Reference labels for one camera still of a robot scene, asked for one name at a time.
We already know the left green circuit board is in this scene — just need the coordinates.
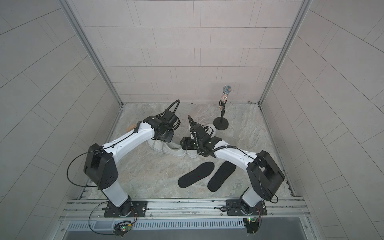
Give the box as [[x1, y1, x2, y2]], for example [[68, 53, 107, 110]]
[[113, 221, 133, 237]]

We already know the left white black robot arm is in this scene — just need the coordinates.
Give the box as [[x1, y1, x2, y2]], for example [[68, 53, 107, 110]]
[[84, 110, 187, 217]]

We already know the right green circuit board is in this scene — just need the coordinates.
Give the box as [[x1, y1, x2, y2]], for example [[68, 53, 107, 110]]
[[243, 218, 260, 235]]

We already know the green circuit board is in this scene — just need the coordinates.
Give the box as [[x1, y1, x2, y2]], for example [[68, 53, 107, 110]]
[[243, 218, 260, 235], [113, 221, 133, 237]]

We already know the white perforated cable duct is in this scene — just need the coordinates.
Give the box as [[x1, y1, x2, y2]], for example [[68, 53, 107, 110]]
[[67, 219, 245, 233]]

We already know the white sneaker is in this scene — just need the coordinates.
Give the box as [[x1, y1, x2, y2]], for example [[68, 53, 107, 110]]
[[147, 139, 187, 158], [185, 123, 217, 160]]

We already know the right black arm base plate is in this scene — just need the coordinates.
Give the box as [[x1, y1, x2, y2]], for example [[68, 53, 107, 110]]
[[226, 199, 268, 216]]

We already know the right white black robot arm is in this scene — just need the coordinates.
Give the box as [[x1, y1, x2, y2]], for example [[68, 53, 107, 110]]
[[181, 123, 285, 215]]

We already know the black insole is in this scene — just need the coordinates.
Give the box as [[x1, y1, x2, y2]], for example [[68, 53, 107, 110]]
[[208, 161, 237, 192], [178, 162, 215, 189]]

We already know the aluminium mounting rail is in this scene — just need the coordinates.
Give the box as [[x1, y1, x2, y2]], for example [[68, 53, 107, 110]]
[[59, 197, 311, 221]]

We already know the small wooden block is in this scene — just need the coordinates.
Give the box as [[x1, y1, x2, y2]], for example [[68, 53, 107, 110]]
[[126, 125, 136, 132]]

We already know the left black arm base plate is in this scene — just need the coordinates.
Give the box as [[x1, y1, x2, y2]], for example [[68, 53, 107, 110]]
[[102, 201, 148, 218]]

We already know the microphone on black stand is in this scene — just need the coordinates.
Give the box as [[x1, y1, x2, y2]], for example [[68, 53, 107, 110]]
[[213, 85, 232, 131]]

